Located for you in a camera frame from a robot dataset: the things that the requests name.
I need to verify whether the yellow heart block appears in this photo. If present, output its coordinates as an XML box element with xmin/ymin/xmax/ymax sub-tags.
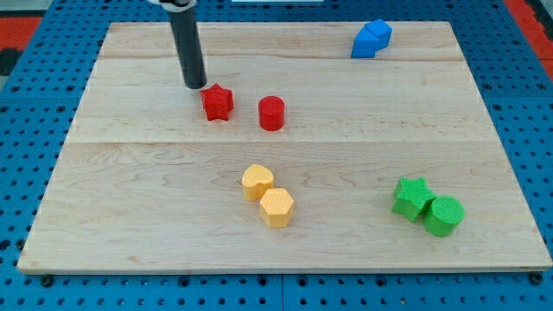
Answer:
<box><xmin>241</xmin><ymin>164</ymin><xmax>275</xmax><ymax>200</ymax></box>

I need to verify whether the light wooden board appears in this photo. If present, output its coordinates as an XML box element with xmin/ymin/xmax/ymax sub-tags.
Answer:
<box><xmin>17</xmin><ymin>22</ymin><xmax>552</xmax><ymax>275</ymax></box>

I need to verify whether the red cylinder block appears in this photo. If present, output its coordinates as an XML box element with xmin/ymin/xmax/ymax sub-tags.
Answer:
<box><xmin>258</xmin><ymin>96</ymin><xmax>285</xmax><ymax>131</ymax></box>

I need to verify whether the yellow hexagon block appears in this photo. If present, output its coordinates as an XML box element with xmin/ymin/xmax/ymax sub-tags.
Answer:
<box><xmin>260</xmin><ymin>188</ymin><xmax>295</xmax><ymax>229</ymax></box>

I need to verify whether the red star block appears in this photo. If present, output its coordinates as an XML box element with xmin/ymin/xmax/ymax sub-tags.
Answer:
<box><xmin>200</xmin><ymin>83</ymin><xmax>234</xmax><ymax>121</ymax></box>

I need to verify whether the green star block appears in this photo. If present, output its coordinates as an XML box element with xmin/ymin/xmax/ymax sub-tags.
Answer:
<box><xmin>391</xmin><ymin>177</ymin><xmax>436</xmax><ymax>222</ymax></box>

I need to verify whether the blue angled block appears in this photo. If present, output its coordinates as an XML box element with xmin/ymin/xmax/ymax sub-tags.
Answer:
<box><xmin>351</xmin><ymin>28</ymin><xmax>379</xmax><ymax>59</ymax></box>

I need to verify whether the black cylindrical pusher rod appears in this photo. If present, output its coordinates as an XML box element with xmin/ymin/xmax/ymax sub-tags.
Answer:
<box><xmin>168</xmin><ymin>1</ymin><xmax>207</xmax><ymax>89</ymax></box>

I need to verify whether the blue cube block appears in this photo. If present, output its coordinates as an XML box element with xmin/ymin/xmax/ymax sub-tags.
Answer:
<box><xmin>365</xmin><ymin>19</ymin><xmax>392</xmax><ymax>50</ymax></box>

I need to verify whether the green cylinder block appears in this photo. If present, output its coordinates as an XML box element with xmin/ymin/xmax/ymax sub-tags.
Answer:
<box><xmin>423</xmin><ymin>195</ymin><xmax>465</xmax><ymax>238</ymax></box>

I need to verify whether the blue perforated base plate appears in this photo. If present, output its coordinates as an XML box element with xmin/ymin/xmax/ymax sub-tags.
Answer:
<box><xmin>1</xmin><ymin>0</ymin><xmax>552</xmax><ymax>310</ymax></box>

